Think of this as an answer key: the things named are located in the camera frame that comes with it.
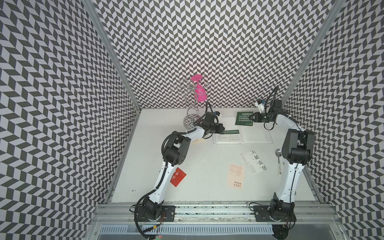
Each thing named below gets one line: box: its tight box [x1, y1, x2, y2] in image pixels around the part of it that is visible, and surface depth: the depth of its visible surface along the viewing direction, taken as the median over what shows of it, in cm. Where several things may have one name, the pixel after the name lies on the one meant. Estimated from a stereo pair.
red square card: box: [170, 167, 187, 187], surface depth 86 cm
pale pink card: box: [227, 164, 245, 190], surface depth 88 cm
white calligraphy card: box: [240, 151, 267, 175], surface depth 93 cm
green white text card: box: [220, 129, 240, 135], surface depth 104 cm
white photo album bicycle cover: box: [212, 116, 274, 145], surface depth 103 cm
